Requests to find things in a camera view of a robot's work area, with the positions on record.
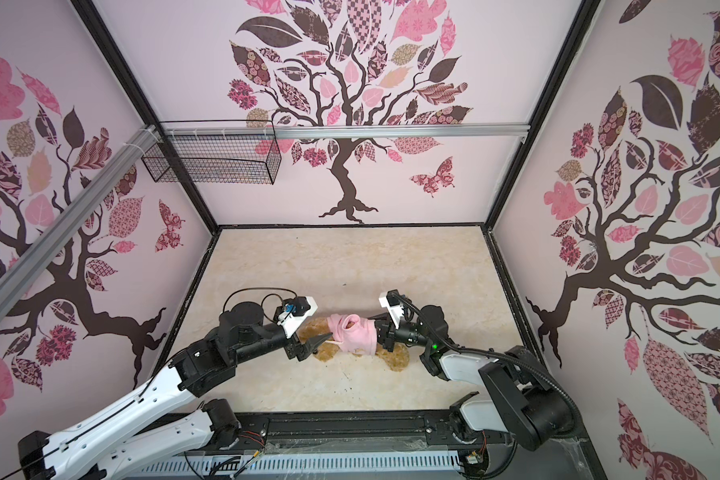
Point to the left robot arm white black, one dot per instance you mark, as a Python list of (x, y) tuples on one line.
[(116, 440)]

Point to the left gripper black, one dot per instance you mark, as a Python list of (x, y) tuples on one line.
[(300, 341)]

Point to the black wire basket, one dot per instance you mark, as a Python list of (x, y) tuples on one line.
[(226, 152)]

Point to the back aluminium rail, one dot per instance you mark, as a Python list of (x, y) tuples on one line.
[(386, 131)]

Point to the brown teddy bear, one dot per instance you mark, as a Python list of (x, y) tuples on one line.
[(396, 361)]

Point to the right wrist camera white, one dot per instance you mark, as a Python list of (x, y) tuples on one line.
[(391, 301)]

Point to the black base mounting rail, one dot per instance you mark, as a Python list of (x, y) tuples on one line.
[(445, 427)]

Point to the left aluminium rail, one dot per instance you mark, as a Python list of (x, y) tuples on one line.
[(30, 265)]

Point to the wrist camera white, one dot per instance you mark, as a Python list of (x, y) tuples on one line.
[(294, 312), (391, 301)]

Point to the pink knitted bear sweater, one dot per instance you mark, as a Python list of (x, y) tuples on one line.
[(353, 334)]

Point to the white slotted cable duct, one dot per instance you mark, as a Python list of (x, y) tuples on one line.
[(300, 466)]

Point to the aluminium rail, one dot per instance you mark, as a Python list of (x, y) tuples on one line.
[(30, 265), (386, 131)]

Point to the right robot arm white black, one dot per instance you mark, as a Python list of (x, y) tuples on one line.
[(516, 395)]

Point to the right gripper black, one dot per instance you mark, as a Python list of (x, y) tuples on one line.
[(381, 330)]

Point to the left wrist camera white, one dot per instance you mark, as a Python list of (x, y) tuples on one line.
[(294, 312)]

